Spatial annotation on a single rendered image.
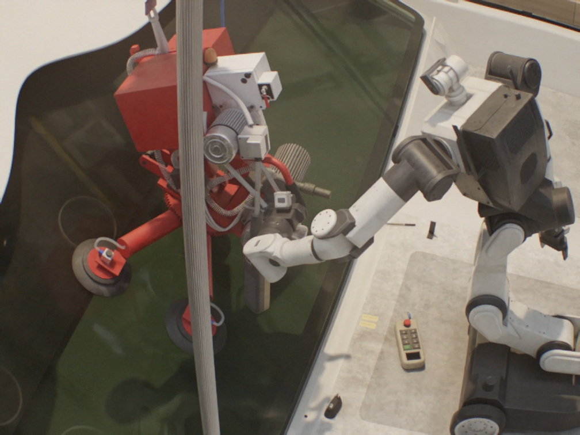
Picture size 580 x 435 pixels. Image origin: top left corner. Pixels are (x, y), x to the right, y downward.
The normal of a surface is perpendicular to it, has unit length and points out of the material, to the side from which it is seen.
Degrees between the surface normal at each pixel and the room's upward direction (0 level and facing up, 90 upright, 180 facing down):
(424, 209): 6
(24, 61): 20
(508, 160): 67
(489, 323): 90
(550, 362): 90
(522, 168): 81
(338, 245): 77
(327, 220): 43
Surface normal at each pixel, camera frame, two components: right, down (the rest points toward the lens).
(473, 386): -0.66, -0.63
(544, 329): 0.36, -0.62
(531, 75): 0.58, 0.25
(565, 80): -0.36, 0.64
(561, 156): 0.04, -0.72
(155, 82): -0.29, -0.75
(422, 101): 0.77, -0.32
